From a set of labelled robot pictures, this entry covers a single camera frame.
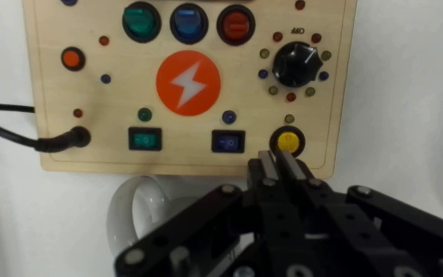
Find black board power cable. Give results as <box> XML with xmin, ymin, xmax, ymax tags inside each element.
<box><xmin>0</xmin><ymin>99</ymin><xmax>92</xmax><ymax>153</ymax></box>

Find white mug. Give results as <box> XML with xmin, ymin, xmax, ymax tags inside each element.
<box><xmin>104</xmin><ymin>173</ymin><xmax>256</xmax><ymax>258</ymax></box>

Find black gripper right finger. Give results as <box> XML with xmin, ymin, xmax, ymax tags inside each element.
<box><xmin>273</xmin><ymin>150</ymin><xmax>443</xmax><ymax>277</ymax></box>

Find wooden button board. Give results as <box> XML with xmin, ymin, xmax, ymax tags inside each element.
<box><xmin>21</xmin><ymin>0</ymin><xmax>358</xmax><ymax>179</ymax></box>

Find yellow push button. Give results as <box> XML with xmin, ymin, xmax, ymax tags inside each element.
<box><xmin>269</xmin><ymin>124</ymin><xmax>307</xmax><ymax>158</ymax></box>

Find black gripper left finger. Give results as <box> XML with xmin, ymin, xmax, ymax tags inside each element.
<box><xmin>113</xmin><ymin>149</ymin><xmax>289</xmax><ymax>277</ymax></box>

